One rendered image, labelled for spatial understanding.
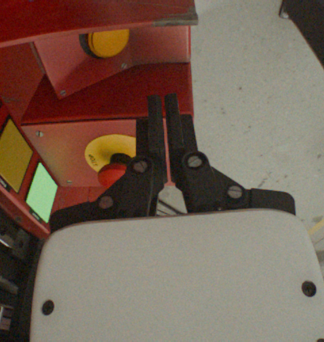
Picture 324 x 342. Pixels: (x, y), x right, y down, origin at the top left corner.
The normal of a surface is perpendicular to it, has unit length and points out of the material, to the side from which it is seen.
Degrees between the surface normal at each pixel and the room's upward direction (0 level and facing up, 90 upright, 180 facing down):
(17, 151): 90
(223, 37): 0
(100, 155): 0
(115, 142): 0
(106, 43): 35
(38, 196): 90
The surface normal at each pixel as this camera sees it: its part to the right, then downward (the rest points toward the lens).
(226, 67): -0.04, 0.82
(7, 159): 1.00, -0.01
